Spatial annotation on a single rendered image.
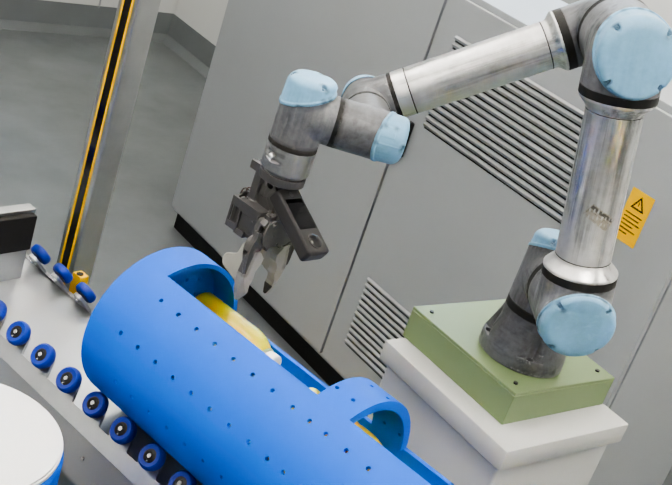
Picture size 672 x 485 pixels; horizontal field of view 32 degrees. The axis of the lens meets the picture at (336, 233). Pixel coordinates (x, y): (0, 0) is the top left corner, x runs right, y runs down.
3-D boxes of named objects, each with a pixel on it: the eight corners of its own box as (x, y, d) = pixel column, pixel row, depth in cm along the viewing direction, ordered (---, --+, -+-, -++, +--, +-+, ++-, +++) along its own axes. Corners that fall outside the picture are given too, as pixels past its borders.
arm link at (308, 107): (345, 94, 167) (287, 77, 166) (321, 163, 171) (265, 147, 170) (344, 77, 174) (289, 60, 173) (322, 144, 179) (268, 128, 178)
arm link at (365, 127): (409, 103, 180) (340, 82, 178) (414, 126, 169) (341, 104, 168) (392, 150, 183) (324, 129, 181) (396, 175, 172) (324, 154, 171)
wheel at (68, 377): (72, 364, 202) (66, 360, 200) (88, 378, 200) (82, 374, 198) (55, 384, 201) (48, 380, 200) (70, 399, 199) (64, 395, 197)
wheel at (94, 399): (96, 389, 198) (90, 385, 197) (115, 400, 196) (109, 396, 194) (81, 412, 197) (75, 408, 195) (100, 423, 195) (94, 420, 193)
